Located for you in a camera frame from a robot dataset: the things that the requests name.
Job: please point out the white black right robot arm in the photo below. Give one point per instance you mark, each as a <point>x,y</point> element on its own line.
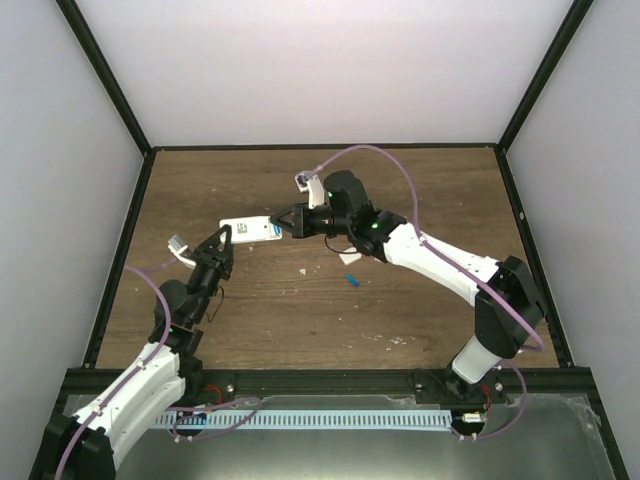
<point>507,303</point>

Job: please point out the light blue slotted cable duct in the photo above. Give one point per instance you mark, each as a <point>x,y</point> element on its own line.
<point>404,420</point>

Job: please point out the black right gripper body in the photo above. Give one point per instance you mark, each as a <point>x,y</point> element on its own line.
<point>307,228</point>

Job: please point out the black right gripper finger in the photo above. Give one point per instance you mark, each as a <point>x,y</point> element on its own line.
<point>286,216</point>
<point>292,228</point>

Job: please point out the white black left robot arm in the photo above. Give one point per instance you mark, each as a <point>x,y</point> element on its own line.
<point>93,442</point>

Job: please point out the white air conditioner remote control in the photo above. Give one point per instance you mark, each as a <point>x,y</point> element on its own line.
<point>250,229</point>

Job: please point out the white remote battery cover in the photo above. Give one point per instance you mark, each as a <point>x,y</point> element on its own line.
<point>350,256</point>

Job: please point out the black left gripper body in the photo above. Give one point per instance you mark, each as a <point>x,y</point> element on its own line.
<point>209,283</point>

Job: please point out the metal front plate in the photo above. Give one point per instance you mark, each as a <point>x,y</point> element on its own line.
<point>539,436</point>

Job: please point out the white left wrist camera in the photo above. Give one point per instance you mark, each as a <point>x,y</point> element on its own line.
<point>181,251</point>

